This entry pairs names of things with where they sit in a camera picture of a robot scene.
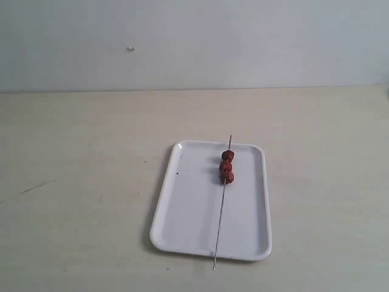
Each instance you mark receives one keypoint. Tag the dark red dried date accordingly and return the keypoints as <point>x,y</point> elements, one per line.
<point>227,177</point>
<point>228,155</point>
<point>225,166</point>

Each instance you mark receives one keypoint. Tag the thin metal skewer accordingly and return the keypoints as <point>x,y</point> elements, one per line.
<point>219,228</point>

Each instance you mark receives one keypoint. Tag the white rectangular plastic tray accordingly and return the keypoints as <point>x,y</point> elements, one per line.
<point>187,212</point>

